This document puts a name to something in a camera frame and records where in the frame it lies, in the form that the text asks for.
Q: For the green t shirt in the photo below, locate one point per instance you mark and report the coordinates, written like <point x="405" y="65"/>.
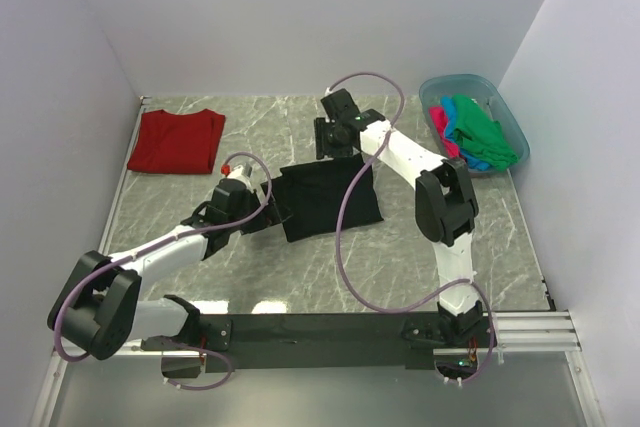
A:
<point x="481" y="136"/>

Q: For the aluminium rail left edge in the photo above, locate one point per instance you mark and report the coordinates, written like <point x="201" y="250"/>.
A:
<point x="106" y="235"/>

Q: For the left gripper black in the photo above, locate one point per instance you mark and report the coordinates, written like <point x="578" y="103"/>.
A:
<point x="274" y="213"/>

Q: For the clear blue plastic bin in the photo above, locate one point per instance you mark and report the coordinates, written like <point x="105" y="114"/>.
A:
<point x="486" y="95"/>

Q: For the black t shirt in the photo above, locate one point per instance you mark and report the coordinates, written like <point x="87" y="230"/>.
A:
<point x="310" y="195"/>

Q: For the aluminium rail front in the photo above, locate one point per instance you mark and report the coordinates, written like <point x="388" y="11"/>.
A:
<point x="540" y="332"/>

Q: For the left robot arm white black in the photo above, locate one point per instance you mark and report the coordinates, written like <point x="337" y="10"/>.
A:
<point x="99" y="310"/>

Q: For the blue t shirt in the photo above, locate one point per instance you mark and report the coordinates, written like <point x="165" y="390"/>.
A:
<point x="473" y="162"/>

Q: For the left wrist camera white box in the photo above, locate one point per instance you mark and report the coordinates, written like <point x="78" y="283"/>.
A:
<point x="241" y="173"/>

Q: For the folded red t shirt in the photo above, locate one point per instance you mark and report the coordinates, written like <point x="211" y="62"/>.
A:
<point x="177" y="144"/>

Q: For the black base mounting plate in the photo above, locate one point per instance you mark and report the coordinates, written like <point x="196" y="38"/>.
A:
<point x="320" y="342"/>

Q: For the pink t shirt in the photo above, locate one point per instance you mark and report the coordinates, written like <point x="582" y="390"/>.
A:
<point x="444" y="118"/>

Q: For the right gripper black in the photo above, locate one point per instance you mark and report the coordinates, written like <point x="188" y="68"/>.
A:
<point x="322" y="149"/>

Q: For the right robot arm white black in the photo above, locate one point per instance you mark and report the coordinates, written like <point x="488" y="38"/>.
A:
<point x="445" y="206"/>

